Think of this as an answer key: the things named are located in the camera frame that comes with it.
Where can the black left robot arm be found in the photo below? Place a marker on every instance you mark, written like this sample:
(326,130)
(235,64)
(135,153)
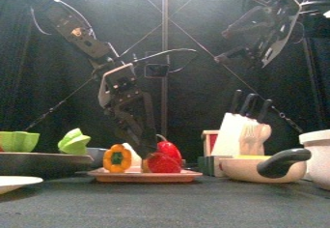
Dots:
(82,38)

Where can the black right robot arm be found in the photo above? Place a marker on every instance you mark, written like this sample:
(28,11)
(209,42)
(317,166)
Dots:
(313,8)

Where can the red toy apple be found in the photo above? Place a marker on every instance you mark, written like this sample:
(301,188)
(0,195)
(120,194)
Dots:
(163,164)

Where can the red toy pepper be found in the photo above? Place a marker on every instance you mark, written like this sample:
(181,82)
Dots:
(171,148)

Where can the white toy kettle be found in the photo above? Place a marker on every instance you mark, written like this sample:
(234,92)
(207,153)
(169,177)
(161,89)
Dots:
(132,156)

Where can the orange toy pepper half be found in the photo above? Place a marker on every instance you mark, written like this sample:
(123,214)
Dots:
(116,158)

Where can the grey blue cup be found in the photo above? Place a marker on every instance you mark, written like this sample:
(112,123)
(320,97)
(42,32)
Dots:
(96,156)

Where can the light green toy pepper piece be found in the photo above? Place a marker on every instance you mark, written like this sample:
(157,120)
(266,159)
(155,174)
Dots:
(74,142)

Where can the pink rectangular tray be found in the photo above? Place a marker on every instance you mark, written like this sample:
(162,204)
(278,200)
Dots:
(142,175)

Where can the wooden toy box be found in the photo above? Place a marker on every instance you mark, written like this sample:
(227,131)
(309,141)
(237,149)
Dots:
(210,141)

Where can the dark green toy block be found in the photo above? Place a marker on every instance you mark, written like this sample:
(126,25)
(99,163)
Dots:
(202,165)

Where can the white toy knife block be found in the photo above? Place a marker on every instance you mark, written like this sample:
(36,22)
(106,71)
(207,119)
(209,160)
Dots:
(234,138)

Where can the silver metal tray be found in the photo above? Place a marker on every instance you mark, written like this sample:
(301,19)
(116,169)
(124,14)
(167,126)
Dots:
(43,162)

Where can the yellow toy food piece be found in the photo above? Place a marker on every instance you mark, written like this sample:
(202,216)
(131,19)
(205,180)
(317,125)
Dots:
(251,157)

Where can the white round plate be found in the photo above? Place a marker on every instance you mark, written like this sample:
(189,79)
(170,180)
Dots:
(18,183)

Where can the bowl with green food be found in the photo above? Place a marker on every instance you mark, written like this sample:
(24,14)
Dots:
(318,161)

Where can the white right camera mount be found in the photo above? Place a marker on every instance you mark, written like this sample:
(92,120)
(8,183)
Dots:
(281,45)

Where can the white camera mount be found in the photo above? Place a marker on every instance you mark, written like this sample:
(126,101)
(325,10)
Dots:
(103,93)
(281,45)

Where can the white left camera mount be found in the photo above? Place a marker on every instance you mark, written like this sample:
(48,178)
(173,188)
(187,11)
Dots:
(103,93)

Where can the vertical metal frame pole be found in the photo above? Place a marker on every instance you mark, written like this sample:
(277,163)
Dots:
(165,29)

